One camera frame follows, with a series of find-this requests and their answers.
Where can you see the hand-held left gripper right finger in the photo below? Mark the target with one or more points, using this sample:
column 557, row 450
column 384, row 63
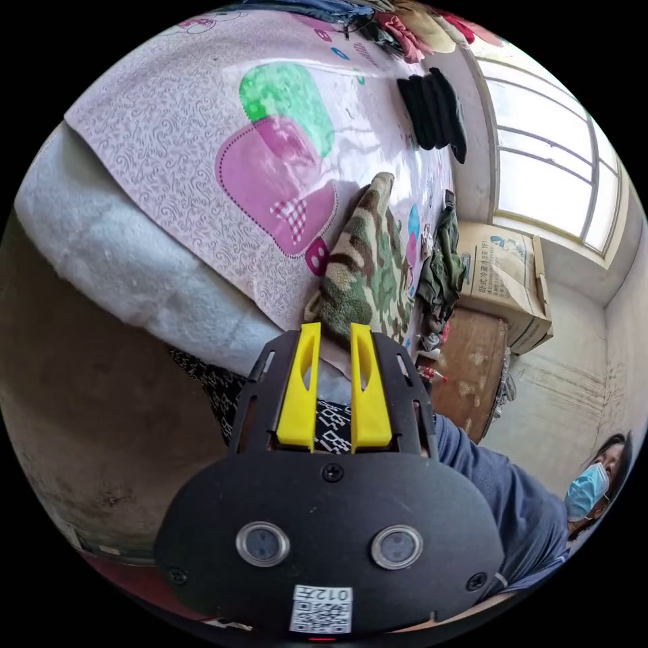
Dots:
column 369, row 405

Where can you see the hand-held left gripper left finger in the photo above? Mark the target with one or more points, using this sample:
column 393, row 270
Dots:
column 298, row 400

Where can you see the camouflage long sleeve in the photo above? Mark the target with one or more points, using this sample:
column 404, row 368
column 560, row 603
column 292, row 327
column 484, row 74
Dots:
column 369, row 268

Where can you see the brown wooden table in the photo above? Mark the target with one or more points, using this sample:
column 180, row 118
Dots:
column 468, row 369

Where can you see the dark green garment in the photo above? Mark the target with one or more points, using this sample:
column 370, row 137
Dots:
column 441, row 268

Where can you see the cardboard carton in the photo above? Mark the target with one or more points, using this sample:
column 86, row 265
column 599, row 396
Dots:
column 506, row 283

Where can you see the person's body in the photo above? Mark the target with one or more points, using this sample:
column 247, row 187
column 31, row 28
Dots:
column 526, row 506

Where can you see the bed with pink printed sheet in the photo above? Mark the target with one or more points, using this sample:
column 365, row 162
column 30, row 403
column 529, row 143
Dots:
column 167, row 167

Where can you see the folded black garment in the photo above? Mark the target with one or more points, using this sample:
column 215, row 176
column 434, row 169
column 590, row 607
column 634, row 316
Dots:
column 434, row 112

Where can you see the window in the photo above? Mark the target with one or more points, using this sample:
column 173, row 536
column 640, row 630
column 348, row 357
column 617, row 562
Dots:
column 547, row 152

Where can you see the pile of clothes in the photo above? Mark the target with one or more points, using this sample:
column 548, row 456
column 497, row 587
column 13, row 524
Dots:
column 415, row 25

